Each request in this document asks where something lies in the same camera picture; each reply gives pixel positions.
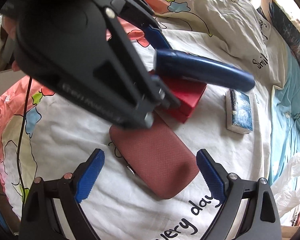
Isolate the maroon zip case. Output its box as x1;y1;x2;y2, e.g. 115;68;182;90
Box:
109;114;199;199

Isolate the person's left hand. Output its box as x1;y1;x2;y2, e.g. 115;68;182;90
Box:
2;16;20;72

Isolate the dark blue shampoo bottle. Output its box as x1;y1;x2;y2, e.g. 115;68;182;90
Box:
154;49;255;92

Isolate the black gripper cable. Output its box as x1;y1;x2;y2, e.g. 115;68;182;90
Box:
16;77;33;205

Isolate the dark patterned pillow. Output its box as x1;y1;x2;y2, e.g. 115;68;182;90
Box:
257;0;300;65

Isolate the cartoon star print duvet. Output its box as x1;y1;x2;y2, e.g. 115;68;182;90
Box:
0;0;287;239

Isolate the white plastic bag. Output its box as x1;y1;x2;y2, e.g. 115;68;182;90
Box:
271;153;300;218

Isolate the starry night small box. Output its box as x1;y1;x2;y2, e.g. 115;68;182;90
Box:
225;89;253;134

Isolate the red embossed gift box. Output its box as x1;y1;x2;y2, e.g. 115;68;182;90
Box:
155;76;207;124

